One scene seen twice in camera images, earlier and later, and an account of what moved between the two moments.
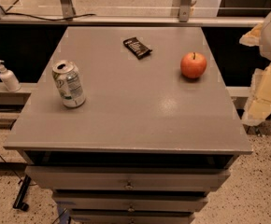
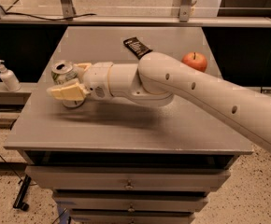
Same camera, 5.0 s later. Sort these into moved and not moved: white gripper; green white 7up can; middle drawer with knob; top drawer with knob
Moved: white gripper
Not moved: middle drawer with knob; top drawer with knob; green white 7up can
